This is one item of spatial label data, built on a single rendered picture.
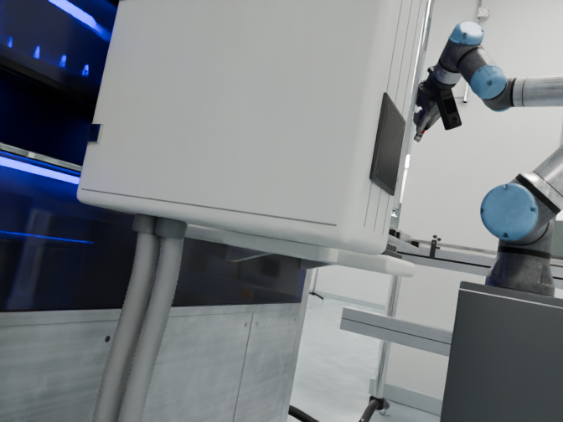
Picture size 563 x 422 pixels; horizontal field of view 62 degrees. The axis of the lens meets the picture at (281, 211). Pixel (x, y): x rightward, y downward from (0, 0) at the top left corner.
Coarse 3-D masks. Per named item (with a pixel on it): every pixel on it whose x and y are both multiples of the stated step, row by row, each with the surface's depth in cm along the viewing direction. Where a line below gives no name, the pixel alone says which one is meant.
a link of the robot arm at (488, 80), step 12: (480, 48) 115; (468, 60) 114; (480, 60) 112; (492, 60) 113; (468, 72) 114; (480, 72) 112; (492, 72) 110; (468, 84) 116; (480, 84) 112; (492, 84) 110; (504, 84) 112; (480, 96) 114; (492, 96) 115
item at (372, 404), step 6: (372, 396) 239; (372, 402) 234; (378, 402) 236; (384, 402) 238; (366, 408) 229; (372, 408) 229; (378, 408) 236; (384, 408) 239; (366, 414) 224; (372, 414) 228; (384, 414) 256; (360, 420) 220; (366, 420) 221
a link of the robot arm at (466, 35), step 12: (468, 24) 116; (456, 36) 115; (468, 36) 113; (480, 36) 114; (444, 48) 121; (456, 48) 117; (468, 48) 115; (444, 60) 121; (456, 60) 117; (456, 72) 122
